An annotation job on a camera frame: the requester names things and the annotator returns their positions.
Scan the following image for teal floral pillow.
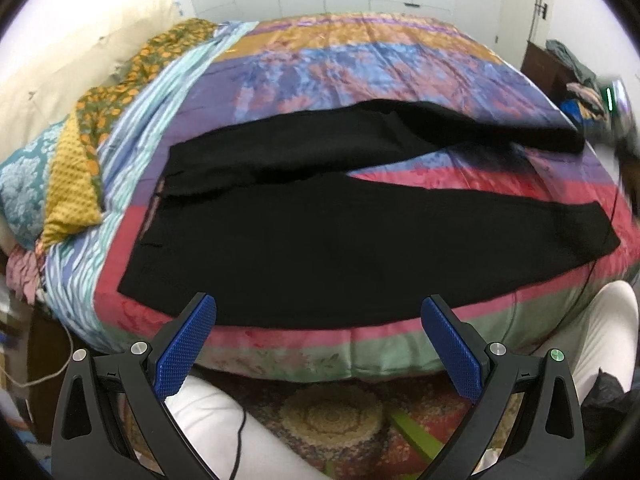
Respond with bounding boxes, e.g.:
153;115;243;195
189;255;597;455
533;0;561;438
1;122;64;249

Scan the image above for grey garment on nightstand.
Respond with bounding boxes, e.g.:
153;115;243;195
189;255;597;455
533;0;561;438
546;39;597;88

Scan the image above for black pants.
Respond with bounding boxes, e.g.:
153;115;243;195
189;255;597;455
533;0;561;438
118;100;620;330

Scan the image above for white trousers left leg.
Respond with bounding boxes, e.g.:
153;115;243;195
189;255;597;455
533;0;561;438
165;375;326;480

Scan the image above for dark wooden nightstand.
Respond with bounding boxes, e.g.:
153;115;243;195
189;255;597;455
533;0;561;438
521;42;578;105

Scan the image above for white trousers leg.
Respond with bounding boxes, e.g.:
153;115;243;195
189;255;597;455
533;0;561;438
165;375;326;480
523;281;639;402

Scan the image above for blue white striped sheet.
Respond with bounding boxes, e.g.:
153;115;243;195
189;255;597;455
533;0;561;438
43;21;256;353

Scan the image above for patterned floor rug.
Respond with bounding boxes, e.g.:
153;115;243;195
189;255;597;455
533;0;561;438
198;367;470;479

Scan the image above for yellow floral blanket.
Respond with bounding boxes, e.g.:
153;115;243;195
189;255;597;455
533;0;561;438
39;18;217;250

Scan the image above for basket with clothes pile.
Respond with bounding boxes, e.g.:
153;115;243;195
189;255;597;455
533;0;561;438
559;82;611;129

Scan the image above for white bedroom door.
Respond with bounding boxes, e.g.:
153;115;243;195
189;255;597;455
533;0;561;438
495;0;554;70

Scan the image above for cream padded headboard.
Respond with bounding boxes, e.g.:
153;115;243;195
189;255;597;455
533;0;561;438
1;0;182;159

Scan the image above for white trousers right leg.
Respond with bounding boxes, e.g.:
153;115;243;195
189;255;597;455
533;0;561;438
523;281;639;402

